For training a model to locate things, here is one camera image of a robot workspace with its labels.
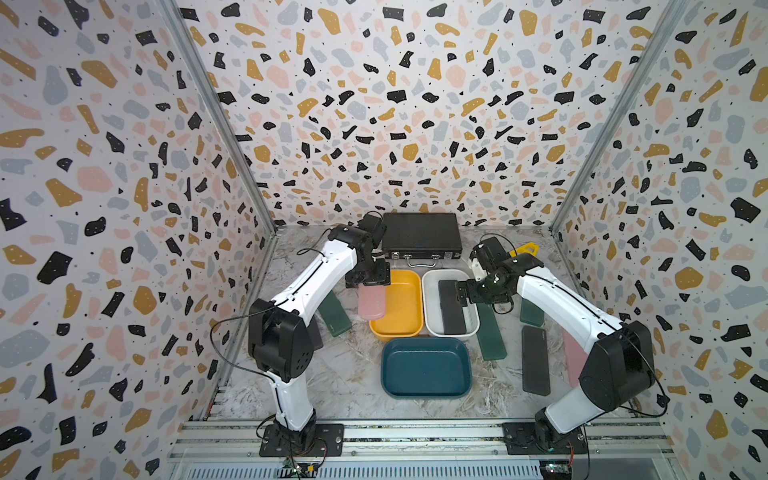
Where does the pink pencil case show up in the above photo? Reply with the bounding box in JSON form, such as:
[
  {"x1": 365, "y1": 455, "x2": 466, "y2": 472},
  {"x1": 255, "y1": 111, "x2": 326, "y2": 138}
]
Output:
[
  {"x1": 563, "y1": 331, "x2": 588, "y2": 387},
  {"x1": 357, "y1": 285, "x2": 387, "y2": 321}
]

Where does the green pencil case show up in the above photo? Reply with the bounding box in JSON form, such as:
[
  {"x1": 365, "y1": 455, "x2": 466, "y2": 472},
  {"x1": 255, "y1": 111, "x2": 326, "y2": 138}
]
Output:
[
  {"x1": 476, "y1": 304, "x2": 507, "y2": 361},
  {"x1": 318, "y1": 291, "x2": 352, "y2": 337},
  {"x1": 520, "y1": 299, "x2": 545, "y2": 328}
]

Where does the dark grey pencil case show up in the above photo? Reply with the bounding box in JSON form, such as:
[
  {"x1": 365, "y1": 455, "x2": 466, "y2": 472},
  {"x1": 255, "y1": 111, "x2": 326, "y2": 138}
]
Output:
[
  {"x1": 307, "y1": 316, "x2": 323, "y2": 351},
  {"x1": 438, "y1": 280, "x2": 467, "y2": 336},
  {"x1": 522, "y1": 325, "x2": 551, "y2": 396}
]

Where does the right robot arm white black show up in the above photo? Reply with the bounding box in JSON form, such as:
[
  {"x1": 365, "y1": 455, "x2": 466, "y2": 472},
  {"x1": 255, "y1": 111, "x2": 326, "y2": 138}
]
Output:
[{"x1": 457, "y1": 253, "x2": 660, "y2": 451}]

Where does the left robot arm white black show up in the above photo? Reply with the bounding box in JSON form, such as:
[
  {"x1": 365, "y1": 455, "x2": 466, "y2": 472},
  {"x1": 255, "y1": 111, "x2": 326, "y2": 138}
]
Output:
[{"x1": 243, "y1": 212, "x2": 391, "y2": 454}]

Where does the yellow storage box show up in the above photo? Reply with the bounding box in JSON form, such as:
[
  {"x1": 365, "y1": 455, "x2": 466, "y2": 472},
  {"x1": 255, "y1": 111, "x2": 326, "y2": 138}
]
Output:
[{"x1": 369, "y1": 270, "x2": 424, "y2": 342}]

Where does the white storage box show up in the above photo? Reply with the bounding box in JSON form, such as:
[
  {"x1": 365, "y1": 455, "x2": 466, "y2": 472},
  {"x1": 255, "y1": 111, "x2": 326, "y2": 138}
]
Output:
[{"x1": 422, "y1": 269, "x2": 480, "y2": 340}]

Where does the teal storage box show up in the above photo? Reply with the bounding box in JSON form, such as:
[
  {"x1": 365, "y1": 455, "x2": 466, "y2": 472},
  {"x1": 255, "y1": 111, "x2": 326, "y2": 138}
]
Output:
[{"x1": 380, "y1": 337, "x2": 472, "y2": 400}]

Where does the yellow plastic triangle piece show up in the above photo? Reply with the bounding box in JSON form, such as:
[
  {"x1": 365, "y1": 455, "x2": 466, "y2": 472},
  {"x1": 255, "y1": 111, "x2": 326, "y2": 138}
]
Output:
[{"x1": 510, "y1": 242, "x2": 539, "y2": 256}]

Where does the black briefcase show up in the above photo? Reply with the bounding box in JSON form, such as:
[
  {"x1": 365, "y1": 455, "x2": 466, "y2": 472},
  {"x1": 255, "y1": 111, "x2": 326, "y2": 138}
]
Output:
[{"x1": 381, "y1": 213, "x2": 463, "y2": 260}]

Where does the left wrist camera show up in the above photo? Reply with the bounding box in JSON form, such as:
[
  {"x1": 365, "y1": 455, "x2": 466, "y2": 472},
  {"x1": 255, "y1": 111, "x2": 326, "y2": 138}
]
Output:
[{"x1": 357, "y1": 212, "x2": 387, "y2": 248}]

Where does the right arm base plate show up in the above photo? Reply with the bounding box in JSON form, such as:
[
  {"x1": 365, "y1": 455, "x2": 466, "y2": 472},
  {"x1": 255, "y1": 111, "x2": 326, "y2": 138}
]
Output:
[{"x1": 501, "y1": 421, "x2": 588, "y2": 455}]

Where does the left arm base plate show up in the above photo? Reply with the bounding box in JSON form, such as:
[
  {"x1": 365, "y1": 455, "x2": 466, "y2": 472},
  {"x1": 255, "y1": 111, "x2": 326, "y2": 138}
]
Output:
[{"x1": 259, "y1": 422, "x2": 345, "y2": 458}]

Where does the aluminium rail front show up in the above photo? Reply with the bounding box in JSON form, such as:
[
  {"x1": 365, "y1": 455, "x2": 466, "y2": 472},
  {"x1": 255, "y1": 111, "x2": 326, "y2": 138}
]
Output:
[{"x1": 167, "y1": 418, "x2": 685, "y2": 479}]

